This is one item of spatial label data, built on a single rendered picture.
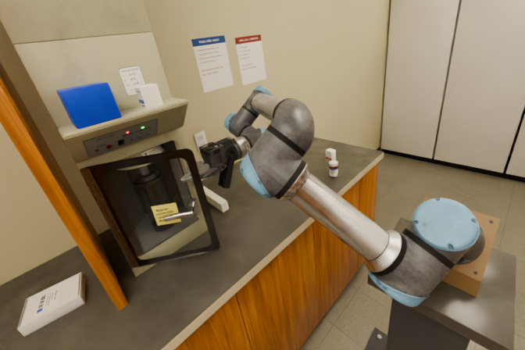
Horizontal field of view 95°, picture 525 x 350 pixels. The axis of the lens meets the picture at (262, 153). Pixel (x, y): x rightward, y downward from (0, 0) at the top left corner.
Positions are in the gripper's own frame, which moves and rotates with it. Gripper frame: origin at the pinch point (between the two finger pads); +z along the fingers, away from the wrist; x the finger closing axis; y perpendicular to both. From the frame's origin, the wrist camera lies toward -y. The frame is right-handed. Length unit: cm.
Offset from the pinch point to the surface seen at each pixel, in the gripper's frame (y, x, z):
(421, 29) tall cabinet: 23, -23, -288
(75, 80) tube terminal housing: 33.3, -14.4, 14.7
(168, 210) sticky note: -8.2, -2.5, 7.4
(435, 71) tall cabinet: -19, -5, -288
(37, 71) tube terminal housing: 36.8, -14.4, 21.1
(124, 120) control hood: 22.2, -3.1, 9.4
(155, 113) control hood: 21.6, -3.4, 1.2
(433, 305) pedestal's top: -34, 62, -31
